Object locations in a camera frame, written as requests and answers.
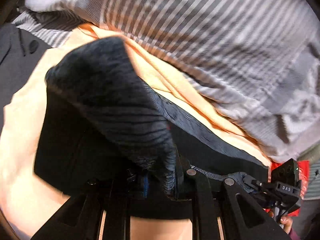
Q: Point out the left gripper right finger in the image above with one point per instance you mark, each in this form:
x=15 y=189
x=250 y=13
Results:
x=228 y=213

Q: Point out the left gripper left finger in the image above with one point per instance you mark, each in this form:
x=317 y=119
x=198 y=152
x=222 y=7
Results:
x=96 y=213

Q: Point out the black pants grey waistband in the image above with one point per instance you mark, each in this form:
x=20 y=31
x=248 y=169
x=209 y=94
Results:
x=106 y=127

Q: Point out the person's right hand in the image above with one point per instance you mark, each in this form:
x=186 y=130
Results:
x=286 y=222

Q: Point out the orange bed sheet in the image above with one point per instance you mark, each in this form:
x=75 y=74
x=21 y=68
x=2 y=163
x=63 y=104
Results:
x=26 y=200

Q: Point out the grey striped blanket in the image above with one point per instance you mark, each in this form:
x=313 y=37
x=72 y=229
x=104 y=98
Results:
x=256 y=61

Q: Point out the dark grey garment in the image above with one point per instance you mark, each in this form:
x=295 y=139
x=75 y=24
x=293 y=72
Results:
x=20 y=53

